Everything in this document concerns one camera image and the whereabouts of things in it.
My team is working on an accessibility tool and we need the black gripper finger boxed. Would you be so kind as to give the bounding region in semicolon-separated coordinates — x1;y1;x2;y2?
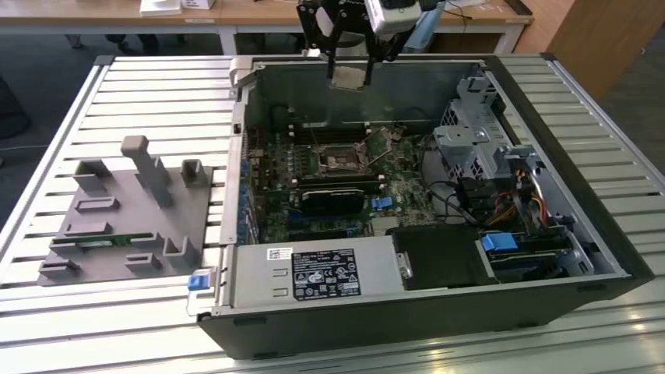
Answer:
362;23;403;88
295;0;346;90

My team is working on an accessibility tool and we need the silver CPU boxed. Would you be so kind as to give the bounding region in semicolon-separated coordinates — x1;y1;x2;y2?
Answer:
330;66;366;94

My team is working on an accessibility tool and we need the black RAM slot bank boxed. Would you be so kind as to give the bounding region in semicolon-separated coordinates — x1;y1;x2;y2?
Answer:
295;177;379;191
287;123;367;143

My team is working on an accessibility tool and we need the metal CPU socket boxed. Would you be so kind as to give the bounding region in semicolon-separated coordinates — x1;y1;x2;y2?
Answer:
313;143;373;176

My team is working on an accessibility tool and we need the silver metal drive cage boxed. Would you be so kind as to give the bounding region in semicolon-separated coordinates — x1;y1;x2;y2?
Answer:
430;76;520;180

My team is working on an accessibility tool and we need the green motherboard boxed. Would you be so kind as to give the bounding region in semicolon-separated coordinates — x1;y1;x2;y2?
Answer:
241;124;452;245

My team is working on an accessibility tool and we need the black graphics card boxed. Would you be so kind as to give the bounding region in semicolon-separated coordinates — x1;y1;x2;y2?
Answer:
298;187;367;217

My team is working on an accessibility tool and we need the small silver heatsink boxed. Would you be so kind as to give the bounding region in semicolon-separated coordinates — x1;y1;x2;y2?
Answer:
370;216;400;235

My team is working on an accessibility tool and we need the wooden desk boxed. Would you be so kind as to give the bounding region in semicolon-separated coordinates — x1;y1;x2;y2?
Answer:
0;0;535;55

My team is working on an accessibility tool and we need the wooden cabinet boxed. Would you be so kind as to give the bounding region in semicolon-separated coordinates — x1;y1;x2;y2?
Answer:
511;0;665;102

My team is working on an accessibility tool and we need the black plastic shroud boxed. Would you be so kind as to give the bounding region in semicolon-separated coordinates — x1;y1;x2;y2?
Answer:
386;225;494;291

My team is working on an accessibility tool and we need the blue disk carrier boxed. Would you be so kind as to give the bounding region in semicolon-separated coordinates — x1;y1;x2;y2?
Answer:
479;231;518;254

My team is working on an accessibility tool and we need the silver power supply unit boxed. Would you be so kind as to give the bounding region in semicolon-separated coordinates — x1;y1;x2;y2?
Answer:
227;235;406;309

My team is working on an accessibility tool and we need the grey parts rack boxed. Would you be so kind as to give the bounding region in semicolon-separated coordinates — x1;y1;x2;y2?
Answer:
38;134;217;288

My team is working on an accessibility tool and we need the green RAM stick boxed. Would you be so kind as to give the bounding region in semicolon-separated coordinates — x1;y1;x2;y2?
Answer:
50;231;157;249

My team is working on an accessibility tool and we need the black PC case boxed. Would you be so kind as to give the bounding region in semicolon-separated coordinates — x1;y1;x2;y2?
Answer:
195;52;654;362

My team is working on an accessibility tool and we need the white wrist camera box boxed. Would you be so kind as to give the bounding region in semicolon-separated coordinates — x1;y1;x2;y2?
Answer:
362;0;419;35

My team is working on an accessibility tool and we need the grey case handle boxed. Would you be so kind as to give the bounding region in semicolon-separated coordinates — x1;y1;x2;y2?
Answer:
227;57;261;94

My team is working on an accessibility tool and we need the black case cable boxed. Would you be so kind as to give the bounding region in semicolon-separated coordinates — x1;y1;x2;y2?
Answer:
420;179;482;227

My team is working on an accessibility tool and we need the yellow red wire bundle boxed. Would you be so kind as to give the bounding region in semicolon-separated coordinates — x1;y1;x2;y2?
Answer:
484;167;552;231

